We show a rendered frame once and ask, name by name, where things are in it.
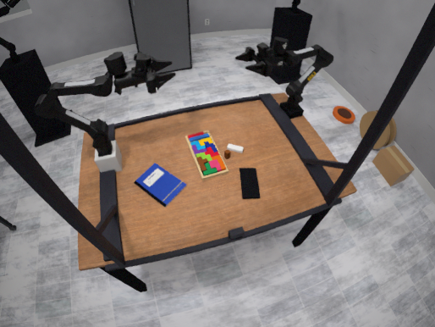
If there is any purple puzzle piece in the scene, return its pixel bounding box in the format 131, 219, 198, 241
191, 145, 206, 156

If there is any orange puzzle piece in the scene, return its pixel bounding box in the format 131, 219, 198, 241
212, 155, 226, 171

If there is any wooden pentomino puzzle board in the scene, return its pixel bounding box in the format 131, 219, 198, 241
185, 130, 229, 181

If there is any yellow puzzle piece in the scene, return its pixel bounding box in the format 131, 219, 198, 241
199, 137, 213, 146

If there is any blue notebook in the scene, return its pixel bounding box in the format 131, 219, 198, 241
135, 163, 187, 207

